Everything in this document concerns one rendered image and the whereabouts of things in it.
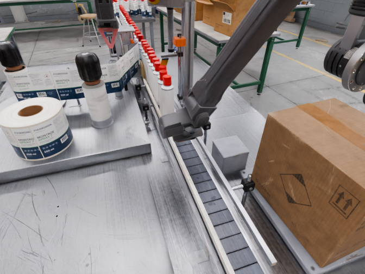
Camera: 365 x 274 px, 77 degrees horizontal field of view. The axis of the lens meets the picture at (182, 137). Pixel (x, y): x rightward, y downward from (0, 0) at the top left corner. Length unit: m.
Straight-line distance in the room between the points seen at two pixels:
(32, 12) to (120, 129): 7.80
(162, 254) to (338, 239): 0.41
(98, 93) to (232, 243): 0.69
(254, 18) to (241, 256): 0.52
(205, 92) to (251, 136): 0.54
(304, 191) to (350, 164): 0.13
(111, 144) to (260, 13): 0.68
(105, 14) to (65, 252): 0.72
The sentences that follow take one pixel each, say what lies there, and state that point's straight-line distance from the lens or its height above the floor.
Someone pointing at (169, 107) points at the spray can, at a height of 0.96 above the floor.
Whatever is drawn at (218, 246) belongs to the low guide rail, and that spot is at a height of 0.92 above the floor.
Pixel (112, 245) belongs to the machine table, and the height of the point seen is 0.83.
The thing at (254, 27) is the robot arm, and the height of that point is 1.35.
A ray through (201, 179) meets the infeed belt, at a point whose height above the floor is 0.88.
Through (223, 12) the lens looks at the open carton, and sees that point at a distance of 2.81.
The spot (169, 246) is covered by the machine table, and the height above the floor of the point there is 0.83.
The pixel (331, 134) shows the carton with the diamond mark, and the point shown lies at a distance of 0.64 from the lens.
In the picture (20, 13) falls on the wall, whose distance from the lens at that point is 8.67.
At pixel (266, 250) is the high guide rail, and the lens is 0.57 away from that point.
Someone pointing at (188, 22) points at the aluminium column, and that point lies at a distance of 1.08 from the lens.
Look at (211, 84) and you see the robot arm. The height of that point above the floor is 1.22.
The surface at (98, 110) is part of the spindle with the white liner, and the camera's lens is 0.98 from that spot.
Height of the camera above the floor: 1.45
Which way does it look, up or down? 38 degrees down
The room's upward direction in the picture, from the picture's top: straight up
